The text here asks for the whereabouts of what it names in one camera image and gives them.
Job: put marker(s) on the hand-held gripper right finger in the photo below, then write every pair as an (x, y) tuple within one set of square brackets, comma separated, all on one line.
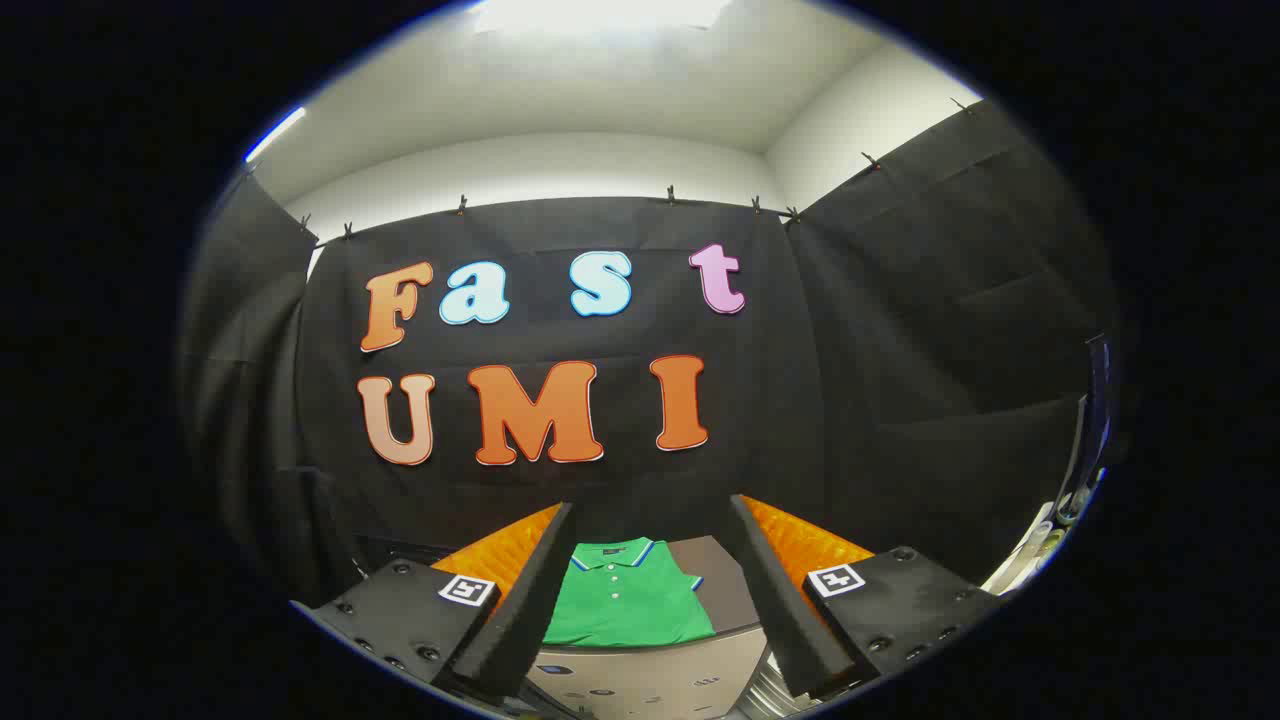
[(775, 600)]

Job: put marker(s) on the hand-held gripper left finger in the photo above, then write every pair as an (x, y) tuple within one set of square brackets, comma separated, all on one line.
[(535, 590)]

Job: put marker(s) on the green polo shirt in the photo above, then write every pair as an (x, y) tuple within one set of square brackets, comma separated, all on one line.
[(620, 600)]

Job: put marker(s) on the black backdrop cloth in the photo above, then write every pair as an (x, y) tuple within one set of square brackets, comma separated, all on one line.
[(850, 400)]

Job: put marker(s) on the pale plastic items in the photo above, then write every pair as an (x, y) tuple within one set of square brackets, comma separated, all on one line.
[(1030, 555)]

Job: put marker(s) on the strip light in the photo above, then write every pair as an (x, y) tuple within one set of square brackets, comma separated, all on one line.
[(275, 133)]

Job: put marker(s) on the ceiling light panel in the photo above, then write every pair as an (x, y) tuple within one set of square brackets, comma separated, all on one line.
[(600, 12)]

